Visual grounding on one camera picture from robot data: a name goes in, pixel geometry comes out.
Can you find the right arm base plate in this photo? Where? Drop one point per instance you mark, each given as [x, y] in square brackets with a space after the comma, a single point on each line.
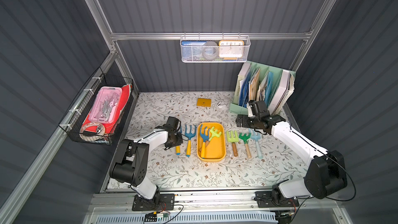
[270, 199]

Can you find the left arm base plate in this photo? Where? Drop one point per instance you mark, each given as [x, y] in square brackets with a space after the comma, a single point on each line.
[158, 203]

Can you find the blue box in basket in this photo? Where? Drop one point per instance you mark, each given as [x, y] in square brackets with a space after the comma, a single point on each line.
[192, 50]

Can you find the blue fork yellow handle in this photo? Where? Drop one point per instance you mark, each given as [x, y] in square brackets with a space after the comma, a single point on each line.
[190, 133]

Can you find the yellow wallet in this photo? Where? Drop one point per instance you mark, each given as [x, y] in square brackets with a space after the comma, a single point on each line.
[202, 102]

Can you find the grey tape roll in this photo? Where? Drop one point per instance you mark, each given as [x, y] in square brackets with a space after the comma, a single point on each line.
[210, 50]

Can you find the dark green hand rake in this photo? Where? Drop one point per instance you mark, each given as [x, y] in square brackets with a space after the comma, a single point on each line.
[245, 138]

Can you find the light blue hand rake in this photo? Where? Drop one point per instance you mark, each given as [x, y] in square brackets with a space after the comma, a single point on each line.
[256, 137]

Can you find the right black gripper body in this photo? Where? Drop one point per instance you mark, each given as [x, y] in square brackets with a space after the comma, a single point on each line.
[244, 121]

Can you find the light green hand rake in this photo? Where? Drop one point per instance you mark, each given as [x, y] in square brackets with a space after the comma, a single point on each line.
[232, 137]

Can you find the yellow storage box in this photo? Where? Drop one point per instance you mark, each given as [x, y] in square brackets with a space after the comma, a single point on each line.
[216, 149]

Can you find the clear tape roll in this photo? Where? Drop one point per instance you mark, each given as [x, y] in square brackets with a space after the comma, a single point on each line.
[95, 127]

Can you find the lime green hand fork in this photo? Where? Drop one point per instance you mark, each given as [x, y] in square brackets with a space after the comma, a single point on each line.
[214, 133]

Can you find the blue rake yellow handle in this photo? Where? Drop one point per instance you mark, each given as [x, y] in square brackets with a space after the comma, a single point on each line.
[205, 137]
[178, 149]

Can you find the yellow alarm clock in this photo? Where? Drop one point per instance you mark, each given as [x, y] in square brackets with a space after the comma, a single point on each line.
[231, 49]

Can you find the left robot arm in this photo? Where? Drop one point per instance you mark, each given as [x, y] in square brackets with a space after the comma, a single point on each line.
[130, 161]

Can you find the green file organizer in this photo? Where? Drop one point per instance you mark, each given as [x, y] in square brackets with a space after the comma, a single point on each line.
[259, 82]

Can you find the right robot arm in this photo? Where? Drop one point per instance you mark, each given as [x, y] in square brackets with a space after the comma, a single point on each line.
[326, 172]

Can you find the black wire side basket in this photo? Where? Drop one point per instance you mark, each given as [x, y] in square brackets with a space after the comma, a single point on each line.
[72, 125]

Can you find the white binder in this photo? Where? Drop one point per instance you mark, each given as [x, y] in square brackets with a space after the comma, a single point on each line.
[284, 90]

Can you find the blue folder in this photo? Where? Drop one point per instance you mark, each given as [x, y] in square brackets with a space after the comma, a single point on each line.
[268, 87]

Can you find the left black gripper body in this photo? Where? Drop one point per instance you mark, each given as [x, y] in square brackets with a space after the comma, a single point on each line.
[172, 140]

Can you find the pink tool case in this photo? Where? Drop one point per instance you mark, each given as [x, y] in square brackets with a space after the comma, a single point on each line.
[105, 105]

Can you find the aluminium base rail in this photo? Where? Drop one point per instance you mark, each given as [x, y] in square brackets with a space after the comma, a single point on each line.
[215, 206]

